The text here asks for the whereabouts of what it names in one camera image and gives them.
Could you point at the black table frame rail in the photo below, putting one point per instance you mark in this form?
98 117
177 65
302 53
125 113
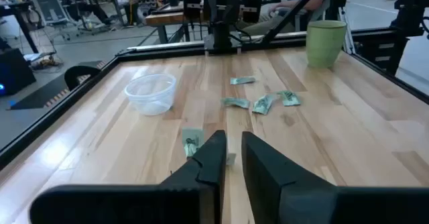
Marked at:
67 98

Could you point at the grey monitor on cart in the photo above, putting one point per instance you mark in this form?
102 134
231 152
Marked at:
50 6

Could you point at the wooden workbench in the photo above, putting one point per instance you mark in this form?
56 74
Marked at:
164 18

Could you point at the green cup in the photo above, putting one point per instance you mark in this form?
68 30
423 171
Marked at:
324 44

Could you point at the black diagonal frame strut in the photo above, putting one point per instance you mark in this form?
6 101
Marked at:
288 16

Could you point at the person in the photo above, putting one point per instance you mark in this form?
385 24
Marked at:
316 2

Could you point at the black drawer cabinet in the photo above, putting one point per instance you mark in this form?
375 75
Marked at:
380 51

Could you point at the black round chair back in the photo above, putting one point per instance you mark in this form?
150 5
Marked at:
80 74

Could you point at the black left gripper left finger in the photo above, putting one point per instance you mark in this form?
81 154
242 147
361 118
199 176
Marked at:
187 197

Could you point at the clear plastic bowl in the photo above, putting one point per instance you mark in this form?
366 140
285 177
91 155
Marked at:
151 95

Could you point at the black equipment stand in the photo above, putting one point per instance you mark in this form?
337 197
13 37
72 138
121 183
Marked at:
410 12

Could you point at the black box with blue light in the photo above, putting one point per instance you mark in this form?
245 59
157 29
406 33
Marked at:
13 71

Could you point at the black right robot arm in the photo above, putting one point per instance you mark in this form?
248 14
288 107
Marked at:
222 19

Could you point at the green white sweetener packet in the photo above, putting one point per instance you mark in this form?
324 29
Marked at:
191 140
242 80
263 104
290 98
236 102

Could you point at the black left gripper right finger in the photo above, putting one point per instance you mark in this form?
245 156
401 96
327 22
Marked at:
288 194

